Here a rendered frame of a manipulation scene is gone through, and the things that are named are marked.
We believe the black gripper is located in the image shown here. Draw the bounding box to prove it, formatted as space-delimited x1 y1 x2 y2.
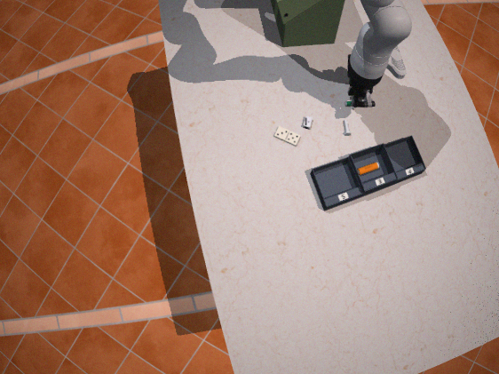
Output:
347 54 383 107

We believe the white domino tile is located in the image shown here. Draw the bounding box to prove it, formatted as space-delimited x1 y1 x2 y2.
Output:
274 126 300 146

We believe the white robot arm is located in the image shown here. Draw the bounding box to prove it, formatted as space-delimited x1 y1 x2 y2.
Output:
350 0 412 79

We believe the dark grey rack of three labelled bins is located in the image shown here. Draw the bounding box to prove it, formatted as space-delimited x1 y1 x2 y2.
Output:
311 135 426 211

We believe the orange battery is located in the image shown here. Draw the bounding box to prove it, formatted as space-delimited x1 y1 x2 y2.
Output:
358 162 379 175

